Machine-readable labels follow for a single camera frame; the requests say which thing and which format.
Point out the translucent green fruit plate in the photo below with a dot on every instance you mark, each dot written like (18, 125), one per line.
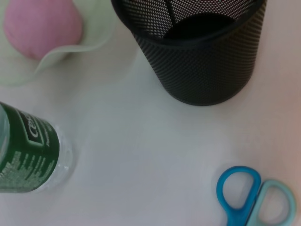
(9, 68)

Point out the black mesh pen holder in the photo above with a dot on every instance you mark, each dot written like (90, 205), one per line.
(200, 77)

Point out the green label water bottle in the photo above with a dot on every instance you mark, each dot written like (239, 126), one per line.
(28, 155)

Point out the pink peach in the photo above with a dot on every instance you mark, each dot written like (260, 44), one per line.
(40, 26)

